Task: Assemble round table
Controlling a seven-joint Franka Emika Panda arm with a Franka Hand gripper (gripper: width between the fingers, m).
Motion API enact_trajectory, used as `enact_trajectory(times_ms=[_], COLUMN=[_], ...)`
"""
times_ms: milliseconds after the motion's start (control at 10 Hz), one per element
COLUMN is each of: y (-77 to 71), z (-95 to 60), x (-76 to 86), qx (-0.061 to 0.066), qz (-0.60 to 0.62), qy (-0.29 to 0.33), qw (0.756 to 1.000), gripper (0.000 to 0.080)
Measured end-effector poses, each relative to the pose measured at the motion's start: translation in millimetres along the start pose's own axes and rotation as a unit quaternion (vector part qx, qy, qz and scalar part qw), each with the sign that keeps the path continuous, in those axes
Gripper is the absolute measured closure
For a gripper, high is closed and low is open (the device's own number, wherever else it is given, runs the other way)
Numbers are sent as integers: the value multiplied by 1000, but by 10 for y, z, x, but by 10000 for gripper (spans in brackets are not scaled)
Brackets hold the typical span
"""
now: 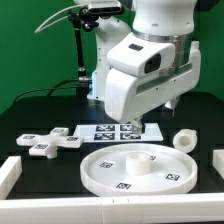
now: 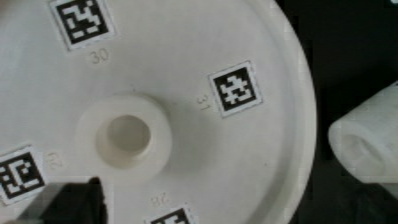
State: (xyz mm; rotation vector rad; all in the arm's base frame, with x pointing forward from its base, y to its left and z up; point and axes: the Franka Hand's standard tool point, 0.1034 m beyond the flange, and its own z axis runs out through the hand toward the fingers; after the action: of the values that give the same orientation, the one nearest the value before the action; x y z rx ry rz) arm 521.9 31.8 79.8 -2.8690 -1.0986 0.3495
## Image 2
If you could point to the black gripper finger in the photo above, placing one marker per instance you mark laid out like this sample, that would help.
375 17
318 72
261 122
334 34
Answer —
76 206

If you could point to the white round table top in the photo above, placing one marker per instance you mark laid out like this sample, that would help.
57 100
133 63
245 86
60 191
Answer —
156 96

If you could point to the white cylindrical table leg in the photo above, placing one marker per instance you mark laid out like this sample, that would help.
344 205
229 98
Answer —
362 138

